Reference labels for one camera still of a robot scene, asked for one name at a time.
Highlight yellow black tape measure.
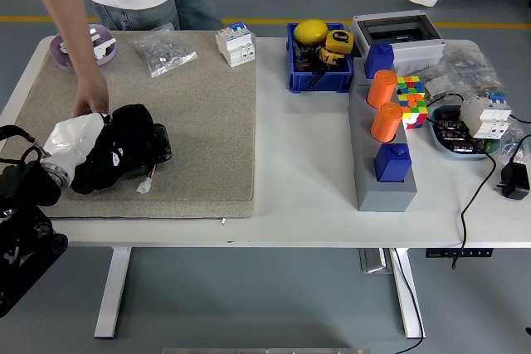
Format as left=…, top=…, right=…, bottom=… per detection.
left=325, top=29, right=356, bottom=56

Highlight small yellow black tool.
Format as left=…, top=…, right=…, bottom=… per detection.
left=317, top=46, right=345, bottom=66

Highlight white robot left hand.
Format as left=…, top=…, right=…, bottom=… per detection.
left=41, top=112, right=107, bottom=181

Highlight black plastic-wrapped panel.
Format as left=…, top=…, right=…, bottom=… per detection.
left=124, top=123, right=173, bottom=180

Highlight grey electrical enclosure box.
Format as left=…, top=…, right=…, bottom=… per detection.
left=351, top=10, right=447, bottom=77

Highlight colourful puzzle cube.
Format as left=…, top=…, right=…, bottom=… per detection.
left=396, top=75, right=430, bottom=130

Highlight white table leg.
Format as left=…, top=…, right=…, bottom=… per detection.
left=389, top=247, right=426, bottom=340
left=93, top=245, right=133, bottom=338

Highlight blue plastic bin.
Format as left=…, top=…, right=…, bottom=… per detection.
left=285, top=22, right=355, bottom=94

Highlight black power adapter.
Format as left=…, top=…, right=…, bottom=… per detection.
left=495, top=162, right=531, bottom=201

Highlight white connector with red wires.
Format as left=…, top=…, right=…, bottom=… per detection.
left=136, top=165, right=158, bottom=196

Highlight grey shape sorter base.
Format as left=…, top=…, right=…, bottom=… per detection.
left=347, top=72, right=418, bottom=213

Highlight black tool handle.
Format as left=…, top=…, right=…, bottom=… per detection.
left=309, top=68, right=332, bottom=88

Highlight purple plastic tray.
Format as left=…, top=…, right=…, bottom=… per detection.
left=49, top=23, right=118, bottom=70

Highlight blue block with knob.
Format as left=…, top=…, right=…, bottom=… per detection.
left=363, top=41, right=395, bottom=80
left=373, top=143, right=412, bottom=184

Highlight clear bag of screws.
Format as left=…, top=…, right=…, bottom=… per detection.
left=126, top=22, right=198, bottom=79

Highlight black electronic modules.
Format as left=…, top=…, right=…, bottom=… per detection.
left=433, top=107, right=486, bottom=154

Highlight yellow round object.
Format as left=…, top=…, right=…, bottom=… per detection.
left=293, top=18, right=329, bottom=46

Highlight clear bags of parts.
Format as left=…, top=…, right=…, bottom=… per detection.
left=421, top=45, right=509, bottom=100

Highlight black adapter cord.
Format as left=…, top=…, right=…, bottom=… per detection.
left=511, top=134, right=531, bottom=167

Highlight orange cylinder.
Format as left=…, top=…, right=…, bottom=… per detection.
left=369, top=102, right=403, bottom=143
left=366, top=70, right=399, bottom=109

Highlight white circuit breaker blue levers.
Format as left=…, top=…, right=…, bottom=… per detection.
left=460, top=91, right=513, bottom=140
left=215, top=21, right=256, bottom=68

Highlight person's right hand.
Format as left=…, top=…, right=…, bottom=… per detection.
left=71, top=70, right=111, bottom=119

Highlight black table control panel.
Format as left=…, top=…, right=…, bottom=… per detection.
left=425, top=248, right=494, bottom=259

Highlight clear plastic bag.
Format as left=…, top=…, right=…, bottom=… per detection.
left=494, top=115, right=531, bottom=165

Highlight grey-brown felt mat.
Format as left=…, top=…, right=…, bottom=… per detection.
left=0, top=29, right=257, bottom=221

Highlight grey metal box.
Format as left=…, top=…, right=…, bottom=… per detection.
left=358, top=248, right=394, bottom=275

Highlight black hanging cable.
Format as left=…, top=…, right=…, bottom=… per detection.
left=389, top=248, right=426, bottom=354

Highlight long black cord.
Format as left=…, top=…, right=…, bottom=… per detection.
left=425, top=92, right=498, bottom=271

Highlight light blue tray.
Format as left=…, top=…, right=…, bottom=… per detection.
left=426, top=104, right=504, bottom=161

